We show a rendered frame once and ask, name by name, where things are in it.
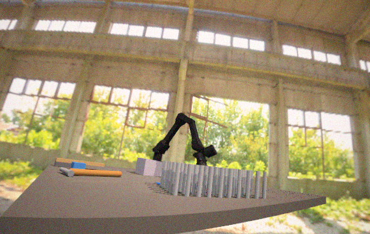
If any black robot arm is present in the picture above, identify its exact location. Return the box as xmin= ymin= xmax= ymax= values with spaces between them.
xmin=152 ymin=112 xmax=217 ymax=162

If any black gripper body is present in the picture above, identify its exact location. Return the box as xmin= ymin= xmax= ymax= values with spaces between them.
xmin=196 ymin=157 xmax=208 ymax=166

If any blue rectangular block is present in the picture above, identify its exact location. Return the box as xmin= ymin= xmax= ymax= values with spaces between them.
xmin=71 ymin=162 xmax=86 ymax=169

